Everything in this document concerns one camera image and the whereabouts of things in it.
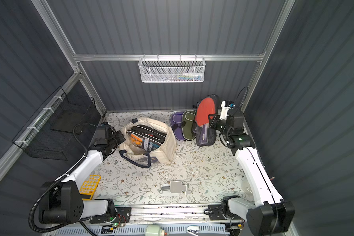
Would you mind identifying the black paddle case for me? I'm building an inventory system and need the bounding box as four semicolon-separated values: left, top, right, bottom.
193;94;219;147

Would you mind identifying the red ping pong paddle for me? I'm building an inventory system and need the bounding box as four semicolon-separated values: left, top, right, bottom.
195;96;217;143

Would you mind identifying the beige canvas tote bag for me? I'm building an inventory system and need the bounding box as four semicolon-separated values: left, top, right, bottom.
119;117;177;169

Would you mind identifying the purple paddle case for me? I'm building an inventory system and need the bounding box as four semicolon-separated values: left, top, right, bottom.
170;111;186;142

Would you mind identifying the olive green paddle case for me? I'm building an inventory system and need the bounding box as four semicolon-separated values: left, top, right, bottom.
181;110;196;141

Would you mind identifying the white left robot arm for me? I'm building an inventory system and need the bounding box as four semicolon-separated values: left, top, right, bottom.
32;123;125;224

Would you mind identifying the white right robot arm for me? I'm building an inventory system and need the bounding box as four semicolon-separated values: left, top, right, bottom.
216;105;296;236

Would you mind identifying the floral table mat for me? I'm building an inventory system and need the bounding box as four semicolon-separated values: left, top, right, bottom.
72;110;266;206

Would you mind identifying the pale green round canister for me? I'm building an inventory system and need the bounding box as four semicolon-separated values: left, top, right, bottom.
145;225;168;236

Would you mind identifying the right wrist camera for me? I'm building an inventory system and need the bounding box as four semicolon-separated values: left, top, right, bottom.
220;100;235;120

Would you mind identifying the black wire wall basket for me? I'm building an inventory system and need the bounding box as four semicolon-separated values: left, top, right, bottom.
12;83;101;161

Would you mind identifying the black corrugated cable conduit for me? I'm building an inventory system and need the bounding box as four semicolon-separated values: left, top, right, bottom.
28;122;107;236

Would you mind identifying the grey plastic bracket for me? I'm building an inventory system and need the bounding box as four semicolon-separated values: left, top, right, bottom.
160;181;188;195

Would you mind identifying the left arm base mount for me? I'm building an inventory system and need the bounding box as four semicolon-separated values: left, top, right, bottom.
89;207;132;224

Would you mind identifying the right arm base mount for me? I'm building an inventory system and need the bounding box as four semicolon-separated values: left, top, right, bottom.
204;205;242;221

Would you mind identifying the white wire mesh basket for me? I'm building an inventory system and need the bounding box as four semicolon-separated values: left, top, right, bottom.
138;58;206;83

